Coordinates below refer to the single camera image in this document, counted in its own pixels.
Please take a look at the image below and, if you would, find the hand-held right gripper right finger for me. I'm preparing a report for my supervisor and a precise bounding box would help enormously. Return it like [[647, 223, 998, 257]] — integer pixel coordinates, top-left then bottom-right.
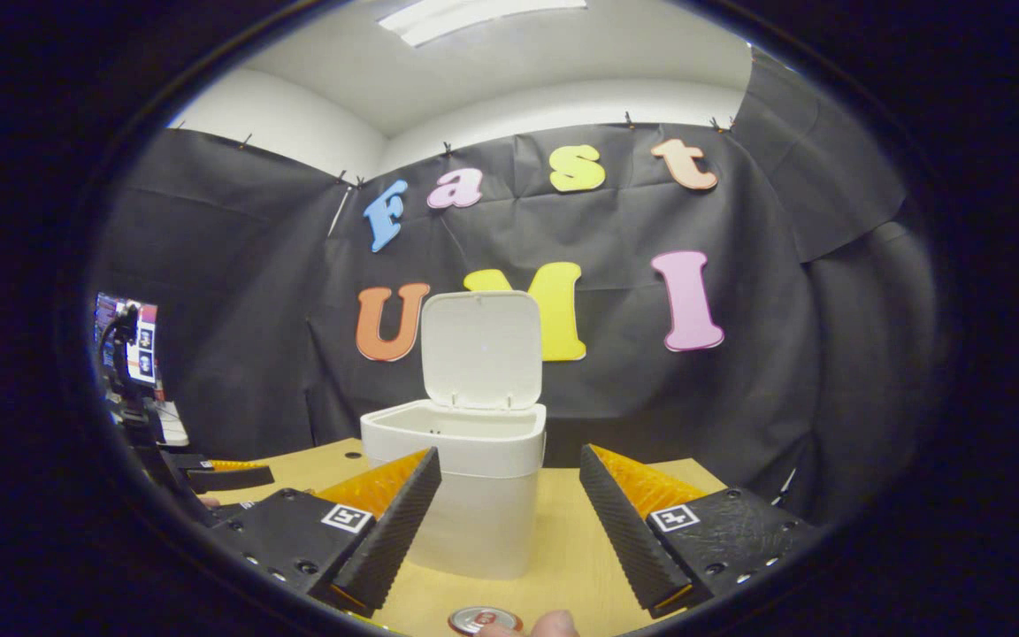
[[578, 444, 820, 620]]

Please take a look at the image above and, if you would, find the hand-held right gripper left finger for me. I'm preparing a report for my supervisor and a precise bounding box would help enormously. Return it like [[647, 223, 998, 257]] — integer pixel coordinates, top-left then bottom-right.
[[209, 447, 442, 618]]

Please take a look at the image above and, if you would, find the white desktop garbage bin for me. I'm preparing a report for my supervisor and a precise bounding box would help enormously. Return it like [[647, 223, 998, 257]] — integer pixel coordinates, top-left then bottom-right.
[[359, 290, 548, 580]]

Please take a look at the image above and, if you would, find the red pop can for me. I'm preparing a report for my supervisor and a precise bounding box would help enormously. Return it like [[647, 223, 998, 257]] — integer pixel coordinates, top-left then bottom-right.
[[448, 606, 525, 636]]

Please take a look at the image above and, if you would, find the white side desk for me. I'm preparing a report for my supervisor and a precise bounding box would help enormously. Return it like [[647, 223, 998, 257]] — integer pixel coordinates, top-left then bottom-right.
[[151, 401, 192, 448]]

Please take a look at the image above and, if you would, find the computer monitor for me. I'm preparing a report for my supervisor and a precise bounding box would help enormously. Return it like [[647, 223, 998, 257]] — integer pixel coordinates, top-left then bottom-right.
[[94, 292, 159, 386]]

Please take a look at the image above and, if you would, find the black backdrop cloth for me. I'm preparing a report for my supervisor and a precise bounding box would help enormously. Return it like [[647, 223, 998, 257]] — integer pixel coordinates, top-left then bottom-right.
[[89, 44, 948, 532]]

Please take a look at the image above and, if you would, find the long ceiling light panel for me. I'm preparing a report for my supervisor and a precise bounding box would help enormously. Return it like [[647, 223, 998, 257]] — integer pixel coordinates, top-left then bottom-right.
[[377, 0, 588, 48]]

